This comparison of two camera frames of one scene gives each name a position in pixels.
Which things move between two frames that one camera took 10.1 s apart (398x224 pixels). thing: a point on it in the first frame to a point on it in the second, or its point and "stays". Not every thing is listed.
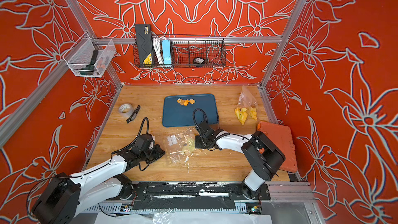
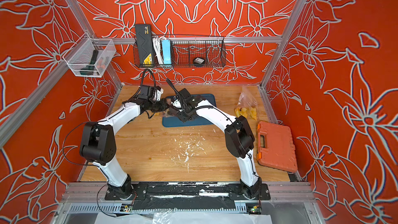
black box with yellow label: [144, 38] stays
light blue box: [166, 50] stays
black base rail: [186, 196] stays
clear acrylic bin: [90, 57] stays
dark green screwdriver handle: [90, 67] stays
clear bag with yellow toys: [180, 148] to [165, 112]
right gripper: [197, 144] to [179, 115]
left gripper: [158, 150] to [162, 101]
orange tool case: [280, 136] stays
